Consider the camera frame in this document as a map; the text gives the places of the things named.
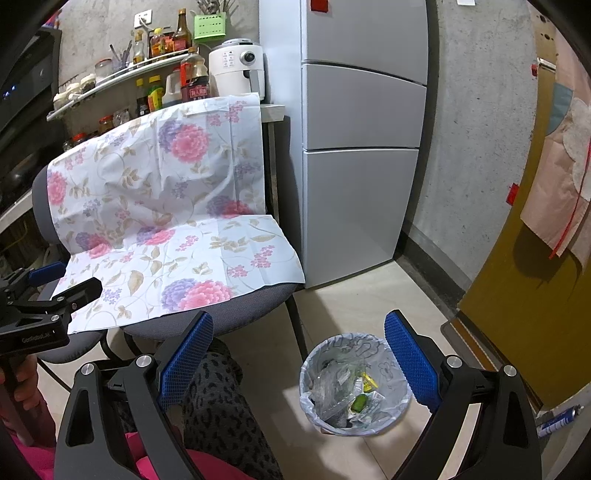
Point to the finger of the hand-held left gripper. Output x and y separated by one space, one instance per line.
78 293
44 273

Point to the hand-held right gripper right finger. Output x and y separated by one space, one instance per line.
411 360

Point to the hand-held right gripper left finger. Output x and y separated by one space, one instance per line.
184 360

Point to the waste bin with liner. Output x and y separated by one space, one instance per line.
314 369

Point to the person's left forearm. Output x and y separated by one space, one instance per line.
27 420

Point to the person's left hand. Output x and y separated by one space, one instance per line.
27 383

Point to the leopard print pants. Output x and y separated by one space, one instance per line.
221 415

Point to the grey office chair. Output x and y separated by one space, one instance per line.
254 304

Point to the black wok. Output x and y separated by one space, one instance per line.
14 175

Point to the pink top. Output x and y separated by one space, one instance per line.
23 461

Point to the yellow door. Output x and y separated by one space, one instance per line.
531 323

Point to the floral printed cloth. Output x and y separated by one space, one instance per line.
161 194

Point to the red lidded jar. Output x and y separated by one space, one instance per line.
106 125
79 139

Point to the blue white sealant tube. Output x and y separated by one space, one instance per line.
561 421

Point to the white lidded spice jar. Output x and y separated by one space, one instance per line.
61 101
88 83
74 91

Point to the grey refrigerator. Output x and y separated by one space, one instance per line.
360 184

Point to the black range hood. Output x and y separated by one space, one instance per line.
27 78

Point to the dark soy sauce bottle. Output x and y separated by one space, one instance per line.
142 99

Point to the green bottle yellow cap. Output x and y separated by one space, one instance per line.
156 97

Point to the clear glass jar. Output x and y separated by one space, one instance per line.
103 70

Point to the white plastic jug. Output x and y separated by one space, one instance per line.
171 90

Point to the glass jar with utensils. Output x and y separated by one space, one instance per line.
121 57

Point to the small clear seasoning bottle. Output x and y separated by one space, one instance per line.
139 48

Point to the large dark oil bottle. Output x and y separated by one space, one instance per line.
194 64

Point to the yellow oil bottle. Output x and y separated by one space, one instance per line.
158 44

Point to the white air fryer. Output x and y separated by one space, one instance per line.
231 69

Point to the brown sauce bottle red label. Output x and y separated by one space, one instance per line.
182 34

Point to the green plastic basket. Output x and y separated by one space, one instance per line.
210 26

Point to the red fridge magnet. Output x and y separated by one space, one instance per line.
320 4

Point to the pink wall hanging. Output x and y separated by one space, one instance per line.
554 207

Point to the white curved wall shelf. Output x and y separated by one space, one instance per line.
120 76

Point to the white wall socket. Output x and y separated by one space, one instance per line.
143 18

